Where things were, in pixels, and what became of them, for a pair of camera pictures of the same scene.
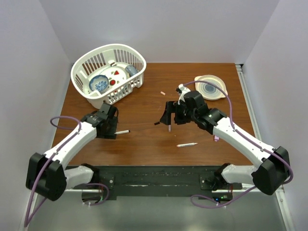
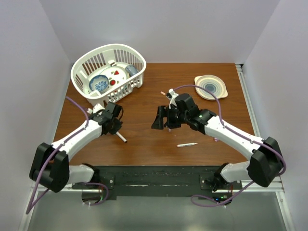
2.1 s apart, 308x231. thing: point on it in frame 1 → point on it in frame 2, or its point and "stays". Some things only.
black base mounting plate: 186,182 stays
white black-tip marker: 121,132 → 122,138
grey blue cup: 131,70 stays
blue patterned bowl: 99,83 stays
